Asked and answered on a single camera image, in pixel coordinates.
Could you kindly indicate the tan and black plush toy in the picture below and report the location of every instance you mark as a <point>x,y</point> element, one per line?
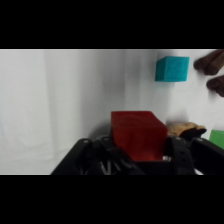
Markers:
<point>183,128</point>

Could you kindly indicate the brown plush toy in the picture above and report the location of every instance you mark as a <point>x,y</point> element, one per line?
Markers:
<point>213,65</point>

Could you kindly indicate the teal cube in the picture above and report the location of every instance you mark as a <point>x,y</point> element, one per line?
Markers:
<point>171,69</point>

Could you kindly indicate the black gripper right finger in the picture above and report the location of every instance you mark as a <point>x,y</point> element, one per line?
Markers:
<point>196,158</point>

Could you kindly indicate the green cube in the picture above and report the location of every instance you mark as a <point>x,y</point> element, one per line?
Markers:
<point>218,138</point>

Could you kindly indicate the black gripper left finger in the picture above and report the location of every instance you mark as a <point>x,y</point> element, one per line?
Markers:
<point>93,158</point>

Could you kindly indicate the red cube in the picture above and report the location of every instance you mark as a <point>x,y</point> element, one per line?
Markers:
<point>140,135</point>

